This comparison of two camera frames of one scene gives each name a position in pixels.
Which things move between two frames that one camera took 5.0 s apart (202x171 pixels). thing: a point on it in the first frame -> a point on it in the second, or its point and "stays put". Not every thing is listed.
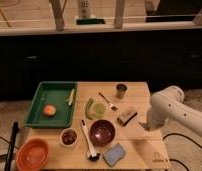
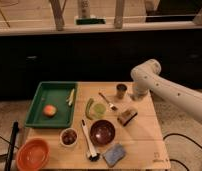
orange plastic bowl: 32,155 stays put
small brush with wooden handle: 109,103 stays put
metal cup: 120,90 stays put
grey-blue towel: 146,126 -> 134,97
